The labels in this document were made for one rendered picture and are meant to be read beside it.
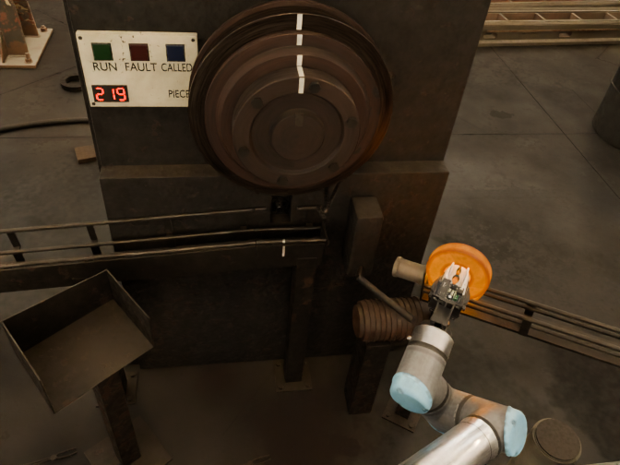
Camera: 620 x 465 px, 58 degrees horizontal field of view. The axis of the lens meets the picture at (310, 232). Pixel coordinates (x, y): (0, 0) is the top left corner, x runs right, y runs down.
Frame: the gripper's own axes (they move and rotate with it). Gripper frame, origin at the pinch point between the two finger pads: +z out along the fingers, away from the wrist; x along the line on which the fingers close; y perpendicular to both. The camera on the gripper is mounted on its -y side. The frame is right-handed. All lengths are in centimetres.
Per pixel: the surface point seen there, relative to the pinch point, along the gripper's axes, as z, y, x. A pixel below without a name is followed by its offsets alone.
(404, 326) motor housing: -5.0, -34.1, 8.6
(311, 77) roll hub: 4, 41, 41
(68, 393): -65, -8, 71
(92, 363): -57, -9, 72
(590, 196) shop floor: 153, -132, -50
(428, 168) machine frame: 30.6, -5.8, 18.1
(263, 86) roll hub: -2, 41, 49
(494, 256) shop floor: 80, -111, -13
